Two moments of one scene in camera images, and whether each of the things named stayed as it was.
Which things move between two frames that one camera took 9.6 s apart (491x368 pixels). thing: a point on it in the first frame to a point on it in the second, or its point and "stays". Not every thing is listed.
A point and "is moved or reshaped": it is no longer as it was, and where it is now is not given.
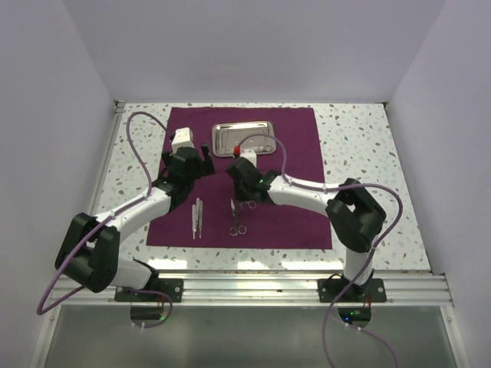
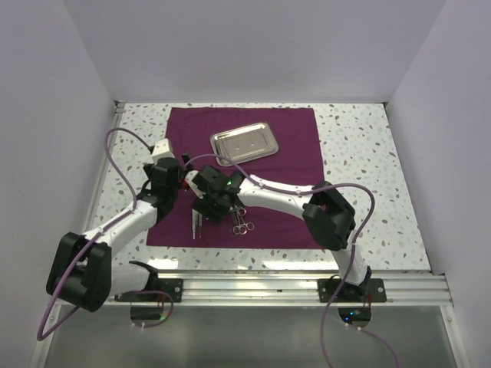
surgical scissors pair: x=252 y=204 is moved or reshaped
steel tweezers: x=199 y=215 stays
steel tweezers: x=193 y=221 stays
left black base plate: x=173 y=287 stays
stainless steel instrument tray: x=258 y=136 is moved or reshaped
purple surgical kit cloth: x=210 y=214 stays
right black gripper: x=239 y=195 to x=204 y=206
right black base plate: x=372 y=291 stays
